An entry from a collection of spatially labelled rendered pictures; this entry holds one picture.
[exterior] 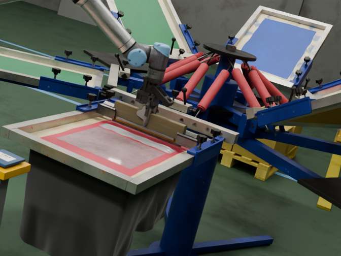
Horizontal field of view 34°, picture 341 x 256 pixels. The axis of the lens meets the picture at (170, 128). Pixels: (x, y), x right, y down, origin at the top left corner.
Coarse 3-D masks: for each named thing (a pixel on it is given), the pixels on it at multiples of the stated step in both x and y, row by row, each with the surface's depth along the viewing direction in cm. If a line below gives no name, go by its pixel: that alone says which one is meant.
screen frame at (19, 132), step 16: (80, 112) 245; (16, 128) 206; (32, 128) 215; (48, 128) 225; (32, 144) 199; (48, 144) 198; (64, 160) 194; (80, 160) 191; (176, 160) 216; (192, 160) 225; (96, 176) 190; (112, 176) 187; (128, 176) 188; (144, 176) 191; (160, 176) 199
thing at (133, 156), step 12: (120, 144) 228; (132, 144) 232; (144, 144) 235; (168, 144) 244; (84, 156) 205; (96, 156) 208; (108, 156) 211; (120, 156) 214; (132, 156) 218; (144, 156) 221; (156, 156) 224; (168, 156) 228; (120, 168) 203; (132, 168) 206; (144, 168) 209
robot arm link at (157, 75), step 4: (148, 68) 241; (148, 72) 240; (152, 72) 238; (156, 72) 238; (160, 72) 238; (164, 72) 240; (148, 76) 240; (152, 76) 239; (156, 76) 239; (160, 76) 239; (156, 80) 240; (160, 80) 241
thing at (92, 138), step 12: (108, 120) 256; (72, 132) 228; (84, 132) 231; (96, 132) 235; (108, 132) 239; (132, 132) 248; (60, 144) 211; (72, 144) 214; (84, 144) 217; (96, 144) 221; (108, 144) 224
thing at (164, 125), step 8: (120, 104) 250; (128, 104) 250; (120, 112) 251; (128, 112) 249; (136, 112) 247; (136, 120) 248; (152, 120) 244; (160, 120) 243; (168, 120) 241; (152, 128) 245; (160, 128) 243; (168, 128) 242; (176, 128) 240; (184, 128) 238; (176, 136) 241
